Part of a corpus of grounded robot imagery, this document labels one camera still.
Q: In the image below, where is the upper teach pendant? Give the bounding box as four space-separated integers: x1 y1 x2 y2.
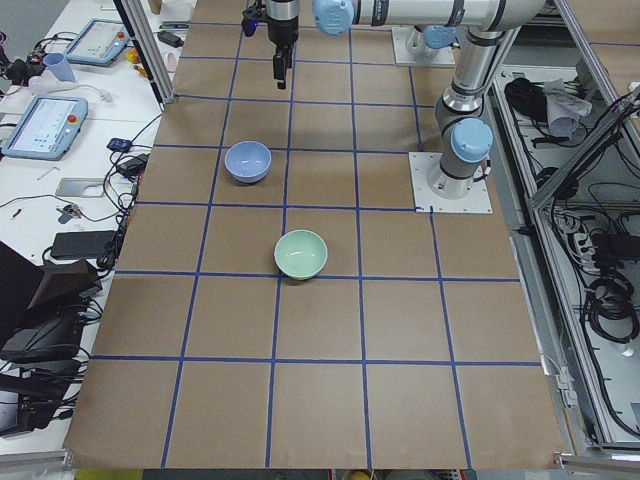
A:
65 19 130 67

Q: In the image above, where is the black power adapter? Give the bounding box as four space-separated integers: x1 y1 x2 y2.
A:
157 31 184 48

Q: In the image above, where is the green bowl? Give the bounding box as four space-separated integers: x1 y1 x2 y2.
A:
274 229 328 280

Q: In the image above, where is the aluminium frame post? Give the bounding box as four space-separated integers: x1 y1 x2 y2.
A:
113 0 175 105

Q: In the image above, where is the white power strip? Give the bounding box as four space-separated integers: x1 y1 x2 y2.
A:
558 210 599 275

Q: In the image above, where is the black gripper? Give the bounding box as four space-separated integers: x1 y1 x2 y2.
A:
265 0 299 90

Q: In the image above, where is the small blue device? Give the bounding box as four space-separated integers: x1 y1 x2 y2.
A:
107 137 133 153

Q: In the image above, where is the light blue plastic cup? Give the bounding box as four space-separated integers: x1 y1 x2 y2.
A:
43 52 76 83

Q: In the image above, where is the black flat box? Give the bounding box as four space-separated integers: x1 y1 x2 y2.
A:
50 230 116 260

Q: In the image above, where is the silver metal tray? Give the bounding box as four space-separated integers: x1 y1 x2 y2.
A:
55 178 104 198

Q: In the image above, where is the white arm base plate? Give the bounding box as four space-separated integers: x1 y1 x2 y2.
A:
408 152 493 215

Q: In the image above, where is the blue bowl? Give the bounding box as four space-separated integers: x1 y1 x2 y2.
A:
224 141 272 184

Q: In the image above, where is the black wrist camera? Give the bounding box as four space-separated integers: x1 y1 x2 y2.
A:
241 4 266 37

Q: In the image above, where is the lower teach pendant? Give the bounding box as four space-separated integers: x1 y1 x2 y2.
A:
1 95 89 161

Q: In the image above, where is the black cable bundle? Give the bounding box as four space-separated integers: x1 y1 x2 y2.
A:
582 274 637 346

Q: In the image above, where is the brown paper table cover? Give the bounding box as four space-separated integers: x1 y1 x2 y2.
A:
65 1 564 470

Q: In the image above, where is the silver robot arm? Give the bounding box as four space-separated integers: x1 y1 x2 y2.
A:
312 1 503 200

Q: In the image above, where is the teach pendant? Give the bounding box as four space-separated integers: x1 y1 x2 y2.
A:
65 19 130 67
1 95 89 161

